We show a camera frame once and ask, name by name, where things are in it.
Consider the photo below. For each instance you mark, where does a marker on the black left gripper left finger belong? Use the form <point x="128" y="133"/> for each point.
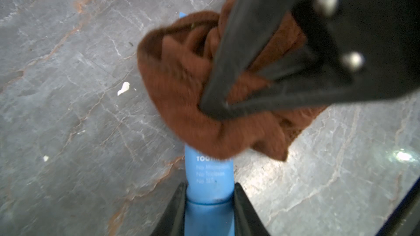
<point x="172" y="221"/>

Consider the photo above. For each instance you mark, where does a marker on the blue toothpaste tube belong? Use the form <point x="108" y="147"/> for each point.
<point x="209" y="207"/>

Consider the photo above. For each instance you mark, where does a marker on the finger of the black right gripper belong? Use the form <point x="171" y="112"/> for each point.
<point x="356" y="50"/>

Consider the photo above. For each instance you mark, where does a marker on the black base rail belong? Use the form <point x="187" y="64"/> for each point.
<point x="405" y="220"/>

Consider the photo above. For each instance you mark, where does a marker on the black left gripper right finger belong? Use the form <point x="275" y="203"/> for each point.
<point x="247" y="221"/>

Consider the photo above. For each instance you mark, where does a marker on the brown cloth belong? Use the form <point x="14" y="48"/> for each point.
<point x="175" y="63"/>

